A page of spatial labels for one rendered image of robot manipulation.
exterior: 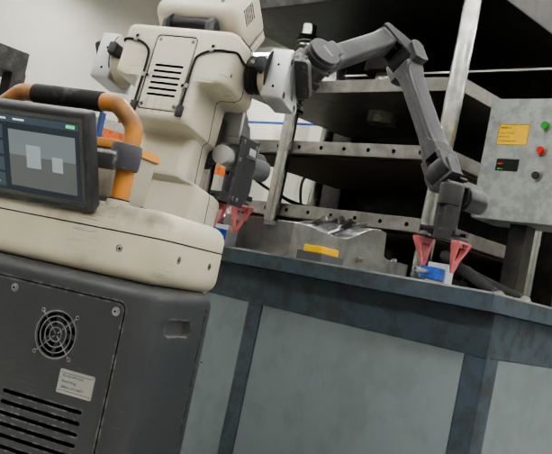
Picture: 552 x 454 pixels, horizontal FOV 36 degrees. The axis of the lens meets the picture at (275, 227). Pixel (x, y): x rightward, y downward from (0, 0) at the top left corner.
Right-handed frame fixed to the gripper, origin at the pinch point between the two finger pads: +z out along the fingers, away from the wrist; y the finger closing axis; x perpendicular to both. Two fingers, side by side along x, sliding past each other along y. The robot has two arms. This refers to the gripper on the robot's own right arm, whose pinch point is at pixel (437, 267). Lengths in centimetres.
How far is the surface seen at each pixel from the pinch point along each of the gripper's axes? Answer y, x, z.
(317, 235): 34.3, 2.2, -2.8
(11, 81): 480, -174, -95
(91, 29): 753, -428, -237
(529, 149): 17, -75, -45
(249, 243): 49, 10, 3
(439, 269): -2.5, 2.9, 0.6
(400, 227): 56, -72, -15
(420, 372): -10.7, 17.7, 23.0
